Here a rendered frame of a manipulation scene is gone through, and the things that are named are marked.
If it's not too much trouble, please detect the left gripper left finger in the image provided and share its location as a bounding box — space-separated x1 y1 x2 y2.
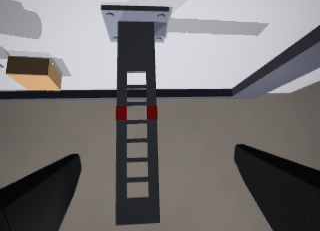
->
0 154 82 231

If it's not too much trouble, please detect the brown rectangular box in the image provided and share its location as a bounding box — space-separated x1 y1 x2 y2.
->
6 56 62 91

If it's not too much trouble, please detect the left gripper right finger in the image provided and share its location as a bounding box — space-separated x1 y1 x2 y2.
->
234 144 320 231

